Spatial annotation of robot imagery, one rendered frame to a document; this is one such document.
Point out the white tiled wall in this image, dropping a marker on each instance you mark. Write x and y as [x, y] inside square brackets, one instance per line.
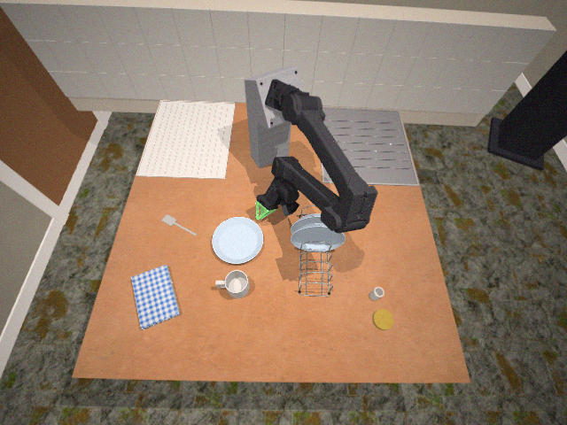
[455, 64]

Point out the blue checkered towel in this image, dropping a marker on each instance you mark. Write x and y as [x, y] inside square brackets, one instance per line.
[155, 297]

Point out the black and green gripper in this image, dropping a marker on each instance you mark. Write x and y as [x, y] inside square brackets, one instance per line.
[266, 207]

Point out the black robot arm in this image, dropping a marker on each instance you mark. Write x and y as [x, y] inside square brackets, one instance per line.
[290, 176]

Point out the white mug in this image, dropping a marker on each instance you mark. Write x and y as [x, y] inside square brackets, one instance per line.
[236, 284]

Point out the white ribbed draining mat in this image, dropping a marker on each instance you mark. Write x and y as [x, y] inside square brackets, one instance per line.
[188, 139]

